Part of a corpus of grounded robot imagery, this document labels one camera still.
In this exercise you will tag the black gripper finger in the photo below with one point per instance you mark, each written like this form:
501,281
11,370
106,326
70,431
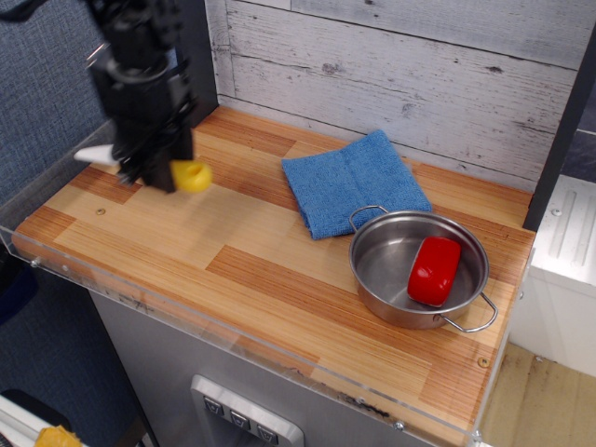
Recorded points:
156,172
182,143

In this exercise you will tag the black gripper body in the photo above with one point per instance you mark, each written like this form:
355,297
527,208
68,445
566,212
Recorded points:
143,104

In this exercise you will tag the toy knife yellow handle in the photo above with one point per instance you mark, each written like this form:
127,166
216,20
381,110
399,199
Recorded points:
187,175

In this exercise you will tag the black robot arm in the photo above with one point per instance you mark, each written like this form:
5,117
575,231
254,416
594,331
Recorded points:
68,67

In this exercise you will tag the blue cloth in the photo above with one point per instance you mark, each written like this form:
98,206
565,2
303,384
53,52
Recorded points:
368,173

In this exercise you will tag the clear acrylic guard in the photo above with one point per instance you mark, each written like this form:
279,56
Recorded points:
236,266

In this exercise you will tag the steel pot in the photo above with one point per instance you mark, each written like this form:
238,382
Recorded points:
383,253

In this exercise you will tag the silver dispenser panel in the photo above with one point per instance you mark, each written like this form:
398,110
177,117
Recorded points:
216,400

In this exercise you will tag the red toy cheese wheel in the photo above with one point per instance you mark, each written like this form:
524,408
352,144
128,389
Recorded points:
433,271

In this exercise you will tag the yellow object bottom left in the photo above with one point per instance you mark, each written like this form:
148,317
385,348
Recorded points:
57,437

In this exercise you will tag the white ribbed box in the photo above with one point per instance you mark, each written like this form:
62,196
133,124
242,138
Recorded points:
555,316

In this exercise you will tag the dark grey left post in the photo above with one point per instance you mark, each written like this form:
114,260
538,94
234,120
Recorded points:
194,46

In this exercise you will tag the dark grey post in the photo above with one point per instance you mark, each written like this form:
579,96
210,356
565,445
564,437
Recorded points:
573,111
194,46

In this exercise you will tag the dark grey right post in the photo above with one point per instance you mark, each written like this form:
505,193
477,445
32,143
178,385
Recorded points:
573,111

